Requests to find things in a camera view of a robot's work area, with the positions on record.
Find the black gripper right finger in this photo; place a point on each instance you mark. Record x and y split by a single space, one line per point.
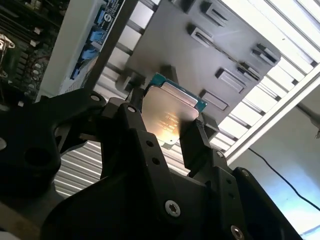
225 190

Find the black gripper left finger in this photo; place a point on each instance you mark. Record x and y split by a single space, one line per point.
30 140

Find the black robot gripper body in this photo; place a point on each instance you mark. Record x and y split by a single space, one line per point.
120 212

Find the silver CPU with green edge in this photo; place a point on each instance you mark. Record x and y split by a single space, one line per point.
167 110

